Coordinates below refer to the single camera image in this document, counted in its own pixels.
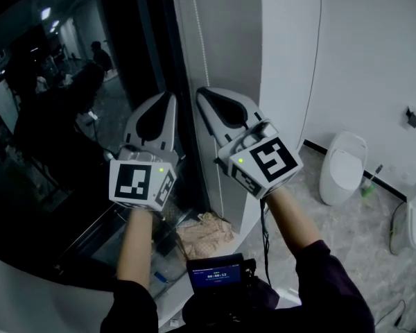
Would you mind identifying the black window frame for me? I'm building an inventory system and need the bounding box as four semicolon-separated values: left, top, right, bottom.
96;0;211;213

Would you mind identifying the black wall fixture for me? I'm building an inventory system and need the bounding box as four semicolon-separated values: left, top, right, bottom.
403;105;416;130

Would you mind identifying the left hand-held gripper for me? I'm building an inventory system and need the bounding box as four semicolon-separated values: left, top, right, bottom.
109;92;187;212

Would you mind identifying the thin grey wall cable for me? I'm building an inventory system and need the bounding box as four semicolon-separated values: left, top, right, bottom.
299;0;324;149

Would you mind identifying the black floor cable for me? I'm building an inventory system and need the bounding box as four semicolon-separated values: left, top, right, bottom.
373;299;407;330

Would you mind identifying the white toilet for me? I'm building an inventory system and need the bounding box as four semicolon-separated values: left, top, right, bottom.
318;130;369;207

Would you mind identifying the green toilet brush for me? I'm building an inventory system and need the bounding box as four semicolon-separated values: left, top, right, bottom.
360;164;384;198

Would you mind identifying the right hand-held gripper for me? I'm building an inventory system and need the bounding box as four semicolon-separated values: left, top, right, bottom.
195;86;304;201

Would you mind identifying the person's right forearm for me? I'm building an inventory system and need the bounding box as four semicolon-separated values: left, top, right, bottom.
265;185;376;333

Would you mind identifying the green cable loop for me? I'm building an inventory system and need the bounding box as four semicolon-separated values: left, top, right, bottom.
388;200;409;256

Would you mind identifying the black baseboard strip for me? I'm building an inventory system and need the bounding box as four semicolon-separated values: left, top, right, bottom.
303;139;416;218

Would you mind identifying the black chest device with screen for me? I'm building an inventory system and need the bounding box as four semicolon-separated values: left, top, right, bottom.
186;253;258;296

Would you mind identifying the beige crumpled cloth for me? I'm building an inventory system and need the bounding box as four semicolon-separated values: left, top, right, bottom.
175;211;236;260

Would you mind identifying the person's left forearm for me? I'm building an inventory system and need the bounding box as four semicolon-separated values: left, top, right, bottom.
100;206;164;333

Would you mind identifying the black hanging cable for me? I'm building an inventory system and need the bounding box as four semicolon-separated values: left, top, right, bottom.
259;198;272;288

